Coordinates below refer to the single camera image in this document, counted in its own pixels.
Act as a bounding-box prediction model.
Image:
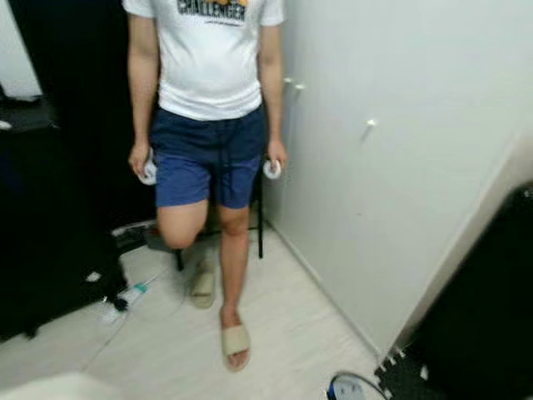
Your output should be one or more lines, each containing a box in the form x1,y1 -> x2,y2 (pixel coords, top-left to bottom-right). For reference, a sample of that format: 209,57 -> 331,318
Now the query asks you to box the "black cabinet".
0,0 -> 151,338

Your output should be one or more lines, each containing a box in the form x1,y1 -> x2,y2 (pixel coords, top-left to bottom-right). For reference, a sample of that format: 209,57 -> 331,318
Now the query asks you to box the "plastic bottle blue cap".
102,281 -> 149,324

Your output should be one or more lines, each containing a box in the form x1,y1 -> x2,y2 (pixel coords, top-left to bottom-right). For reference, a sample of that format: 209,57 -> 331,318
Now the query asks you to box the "cream bedding edge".
0,372 -> 111,400

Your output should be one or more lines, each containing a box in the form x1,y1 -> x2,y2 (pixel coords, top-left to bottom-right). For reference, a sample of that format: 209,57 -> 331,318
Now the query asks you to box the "beige slipper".
221,323 -> 252,373
188,260 -> 217,310

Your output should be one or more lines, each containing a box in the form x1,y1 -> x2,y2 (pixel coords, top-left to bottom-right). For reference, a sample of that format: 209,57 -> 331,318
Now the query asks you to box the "standing person white shirt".
127,0 -> 288,373

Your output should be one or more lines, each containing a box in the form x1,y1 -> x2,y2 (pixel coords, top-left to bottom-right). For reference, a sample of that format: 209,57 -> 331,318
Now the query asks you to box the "thin black pole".
256,173 -> 265,259

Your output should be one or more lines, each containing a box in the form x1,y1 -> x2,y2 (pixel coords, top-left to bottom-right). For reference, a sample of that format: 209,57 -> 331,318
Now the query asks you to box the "white blue round device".
326,371 -> 386,400

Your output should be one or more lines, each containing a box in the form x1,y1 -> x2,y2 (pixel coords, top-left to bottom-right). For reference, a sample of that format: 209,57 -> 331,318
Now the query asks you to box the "white wardrobe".
262,0 -> 533,359

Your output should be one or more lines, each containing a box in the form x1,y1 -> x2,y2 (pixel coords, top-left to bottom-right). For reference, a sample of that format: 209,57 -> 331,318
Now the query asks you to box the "white ring controller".
140,150 -> 159,186
262,158 -> 282,180

